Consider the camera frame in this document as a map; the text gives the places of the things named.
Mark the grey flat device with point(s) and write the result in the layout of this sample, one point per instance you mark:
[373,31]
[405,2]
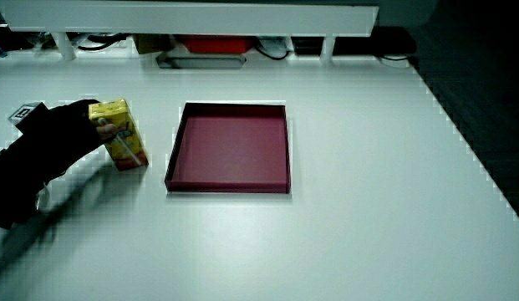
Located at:
[202,62]

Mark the person's left hand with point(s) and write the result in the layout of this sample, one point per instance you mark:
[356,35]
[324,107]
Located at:
[60,134]

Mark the yellow ice redtea carton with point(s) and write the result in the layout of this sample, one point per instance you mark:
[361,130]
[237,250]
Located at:
[123,140]

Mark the dark red square tray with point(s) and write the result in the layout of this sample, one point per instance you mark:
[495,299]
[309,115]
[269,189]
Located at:
[232,152]

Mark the brown cardboard box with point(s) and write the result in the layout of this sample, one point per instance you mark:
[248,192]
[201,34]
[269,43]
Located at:
[152,43]

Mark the white object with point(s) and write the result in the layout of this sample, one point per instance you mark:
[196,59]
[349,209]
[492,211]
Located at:
[276,44]

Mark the white raised shelf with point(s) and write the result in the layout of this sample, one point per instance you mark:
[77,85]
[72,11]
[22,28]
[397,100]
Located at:
[192,18]

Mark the person's left forearm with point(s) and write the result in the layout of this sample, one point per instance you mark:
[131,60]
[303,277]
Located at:
[14,180]

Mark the red box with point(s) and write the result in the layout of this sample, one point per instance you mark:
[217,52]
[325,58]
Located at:
[217,44]

